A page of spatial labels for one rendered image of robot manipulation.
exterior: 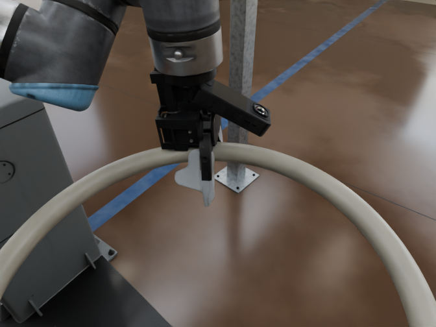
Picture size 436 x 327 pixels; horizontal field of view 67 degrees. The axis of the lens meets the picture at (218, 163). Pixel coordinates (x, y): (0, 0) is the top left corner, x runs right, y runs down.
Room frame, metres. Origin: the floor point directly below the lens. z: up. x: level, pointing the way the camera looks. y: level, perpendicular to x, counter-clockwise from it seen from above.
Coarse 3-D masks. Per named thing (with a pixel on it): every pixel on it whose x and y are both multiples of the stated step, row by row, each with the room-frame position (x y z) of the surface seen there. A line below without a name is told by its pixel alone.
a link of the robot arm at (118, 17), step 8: (80, 0) 0.41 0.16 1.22; (88, 0) 0.41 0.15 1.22; (96, 0) 0.41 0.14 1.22; (104, 0) 0.42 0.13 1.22; (112, 0) 0.43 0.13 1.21; (120, 0) 0.42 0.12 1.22; (96, 8) 0.41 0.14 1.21; (104, 8) 0.42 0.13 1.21; (112, 8) 0.43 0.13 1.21; (120, 8) 0.44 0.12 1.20; (112, 16) 0.42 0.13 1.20; (120, 16) 0.44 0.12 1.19; (120, 24) 0.44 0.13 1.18
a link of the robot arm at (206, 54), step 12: (216, 36) 0.40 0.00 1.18; (156, 48) 0.39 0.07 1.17; (168, 48) 0.38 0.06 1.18; (180, 48) 0.38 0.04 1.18; (192, 48) 0.37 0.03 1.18; (204, 48) 0.38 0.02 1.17; (216, 48) 0.39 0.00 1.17; (156, 60) 0.39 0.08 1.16; (168, 60) 0.38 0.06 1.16; (180, 60) 0.37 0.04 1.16; (192, 60) 0.37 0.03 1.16; (204, 60) 0.38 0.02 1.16; (216, 60) 0.39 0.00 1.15; (168, 72) 0.38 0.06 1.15; (180, 72) 0.37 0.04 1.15; (192, 72) 0.37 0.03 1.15; (204, 72) 0.38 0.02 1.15
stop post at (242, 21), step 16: (240, 0) 1.41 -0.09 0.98; (256, 0) 1.45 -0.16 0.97; (240, 16) 1.41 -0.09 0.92; (240, 32) 1.41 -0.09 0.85; (240, 48) 1.41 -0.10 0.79; (240, 64) 1.40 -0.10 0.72; (240, 80) 1.40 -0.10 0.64; (240, 128) 1.40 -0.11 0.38; (224, 176) 1.44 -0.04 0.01; (240, 176) 1.42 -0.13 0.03; (256, 176) 1.44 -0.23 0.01
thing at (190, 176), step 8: (192, 152) 0.38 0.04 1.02; (192, 160) 0.38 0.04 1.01; (184, 168) 0.37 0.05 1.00; (192, 168) 0.37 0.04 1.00; (176, 176) 0.37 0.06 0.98; (184, 176) 0.37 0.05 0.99; (192, 176) 0.36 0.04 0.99; (200, 176) 0.36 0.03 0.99; (184, 184) 0.36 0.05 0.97; (192, 184) 0.36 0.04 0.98; (200, 184) 0.36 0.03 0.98; (208, 184) 0.35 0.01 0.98; (208, 192) 0.35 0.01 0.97; (208, 200) 0.35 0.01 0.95
